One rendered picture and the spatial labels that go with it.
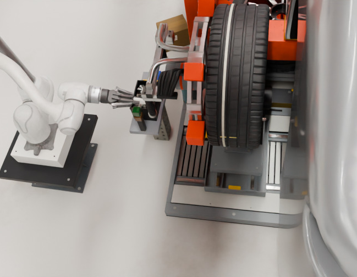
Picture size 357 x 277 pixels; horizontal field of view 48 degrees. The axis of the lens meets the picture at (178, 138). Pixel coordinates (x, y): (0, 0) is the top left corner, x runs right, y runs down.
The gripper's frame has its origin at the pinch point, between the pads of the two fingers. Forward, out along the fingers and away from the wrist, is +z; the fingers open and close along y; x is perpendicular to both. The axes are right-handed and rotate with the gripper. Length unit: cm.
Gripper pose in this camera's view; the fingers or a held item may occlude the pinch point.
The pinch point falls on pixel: (139, 100)
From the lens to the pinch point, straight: 211.3
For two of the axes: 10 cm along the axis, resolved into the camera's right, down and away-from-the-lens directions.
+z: 9.9, 1.3, 0.9
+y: 0.7, -8.7, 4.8
